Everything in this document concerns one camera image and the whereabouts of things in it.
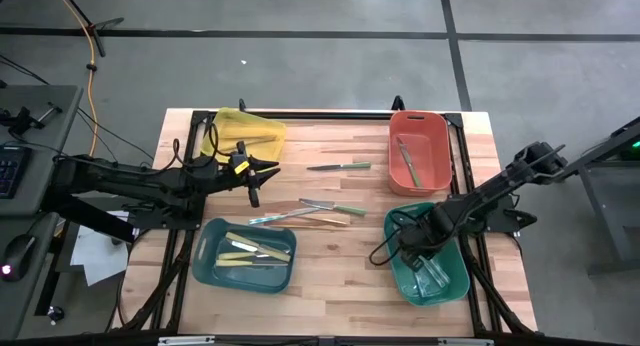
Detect green plastic bin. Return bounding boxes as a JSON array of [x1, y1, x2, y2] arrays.
[[382, 201, 471, 308]]

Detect black desk clamp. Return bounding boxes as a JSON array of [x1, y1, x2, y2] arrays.
[[0, 102, 65, 137]]

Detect yellow cable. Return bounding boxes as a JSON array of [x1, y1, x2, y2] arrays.
[[49, 0, 100, 166]]

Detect blue diamond-patterned knife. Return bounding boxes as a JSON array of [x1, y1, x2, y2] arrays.
[[247, 206, 322, 227], [413, 258, 441, 296], [424, 255, 452, 290]]

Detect white paper sheets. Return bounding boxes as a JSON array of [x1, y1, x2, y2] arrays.
[[69, 209, 142, 287]]

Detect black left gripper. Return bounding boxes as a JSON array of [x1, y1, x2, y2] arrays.
[[199, 141, 282, 209]]

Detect grey metal stand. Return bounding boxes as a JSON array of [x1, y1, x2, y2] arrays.
[[564, 114, 640, 278]]

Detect dark teal plastic bin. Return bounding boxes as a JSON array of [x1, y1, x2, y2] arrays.
[[191, 217, 298, 294]]

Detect black tripod stand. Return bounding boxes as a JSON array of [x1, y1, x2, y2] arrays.
[[52, 0, 126, 59]]

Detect yellow plastic bin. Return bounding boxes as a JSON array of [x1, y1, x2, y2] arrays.
[[199, 107, 289, 163]]

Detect orange plastic bin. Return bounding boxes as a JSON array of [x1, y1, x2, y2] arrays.
[[388, 109, 454, 197]]

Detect black backlit keyboard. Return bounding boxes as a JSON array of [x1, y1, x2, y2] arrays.
[[0, 144, 33, 200]]

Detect black aluminium table frame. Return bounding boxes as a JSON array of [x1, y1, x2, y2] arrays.
[[112, 95, 539, 337]]

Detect grey desk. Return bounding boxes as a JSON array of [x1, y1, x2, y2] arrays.
[[0, 84, 84, 340]]

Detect black computer mouse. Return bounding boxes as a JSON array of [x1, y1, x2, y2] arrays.
[[0, 234, 39, 283]]

